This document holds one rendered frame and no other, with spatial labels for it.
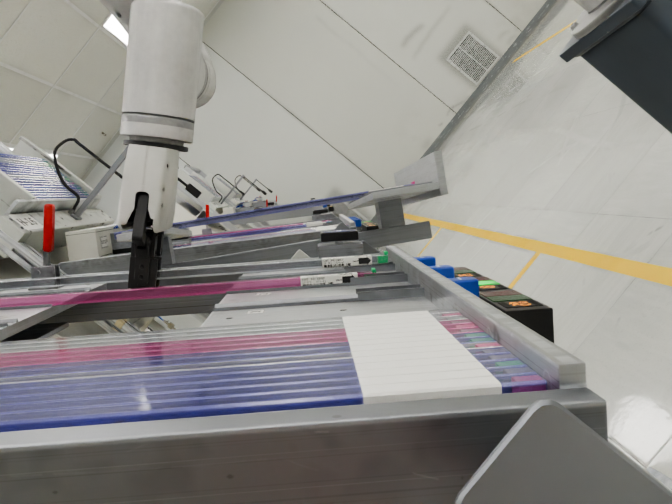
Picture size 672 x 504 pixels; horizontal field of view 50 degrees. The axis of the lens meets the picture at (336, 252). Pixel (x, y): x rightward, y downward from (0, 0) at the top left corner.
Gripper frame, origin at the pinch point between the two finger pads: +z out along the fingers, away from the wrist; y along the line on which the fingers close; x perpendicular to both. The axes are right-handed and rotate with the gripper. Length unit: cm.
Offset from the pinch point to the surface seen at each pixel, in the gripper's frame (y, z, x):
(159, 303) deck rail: -8.0, 5.0, 0.5
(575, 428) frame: 64, -5, 28
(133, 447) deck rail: 60, -1, 13
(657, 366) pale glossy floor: -70, 19, 101
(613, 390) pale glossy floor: -78, 27, 96
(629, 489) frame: 64, -3, 30
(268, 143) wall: -749, -62, -32
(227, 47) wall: -750, -165, -89
